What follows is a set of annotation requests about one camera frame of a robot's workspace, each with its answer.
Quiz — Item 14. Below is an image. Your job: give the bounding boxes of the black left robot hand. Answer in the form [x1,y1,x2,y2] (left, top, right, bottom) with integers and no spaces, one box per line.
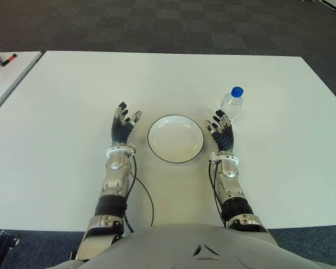
[110,101,143,146]

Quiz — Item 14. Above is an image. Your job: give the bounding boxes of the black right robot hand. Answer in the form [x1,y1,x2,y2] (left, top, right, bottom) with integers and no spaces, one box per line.
[204,109,236,152]

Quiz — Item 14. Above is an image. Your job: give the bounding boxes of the clear blue-capped water bottle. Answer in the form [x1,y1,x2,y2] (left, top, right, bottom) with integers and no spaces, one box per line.
[219,86,245,123]

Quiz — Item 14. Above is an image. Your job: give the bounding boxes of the white black-rimmed plate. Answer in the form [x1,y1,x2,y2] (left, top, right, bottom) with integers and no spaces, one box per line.
[147,114,206,165]

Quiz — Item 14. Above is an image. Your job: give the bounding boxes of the grey robot torso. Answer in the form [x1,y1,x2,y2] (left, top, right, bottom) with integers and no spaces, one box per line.
[49,222,325,269]

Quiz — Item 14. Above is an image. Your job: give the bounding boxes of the red black marker pen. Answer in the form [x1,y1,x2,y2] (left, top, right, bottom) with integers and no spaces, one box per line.
[0,53,17,67]

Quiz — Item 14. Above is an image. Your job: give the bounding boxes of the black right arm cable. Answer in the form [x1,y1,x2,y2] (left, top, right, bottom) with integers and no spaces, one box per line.
[208,160,227,228]

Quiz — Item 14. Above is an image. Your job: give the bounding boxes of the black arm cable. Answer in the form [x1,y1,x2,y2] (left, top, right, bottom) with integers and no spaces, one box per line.
[208,160,227,228]
[122,144,155,234]

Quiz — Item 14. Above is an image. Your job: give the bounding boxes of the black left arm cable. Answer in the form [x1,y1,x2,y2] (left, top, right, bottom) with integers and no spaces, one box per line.
[122,144,155,234]

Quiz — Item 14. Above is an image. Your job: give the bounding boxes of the black metal frame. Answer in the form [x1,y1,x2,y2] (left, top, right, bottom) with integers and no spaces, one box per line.
[0,229,20,269]

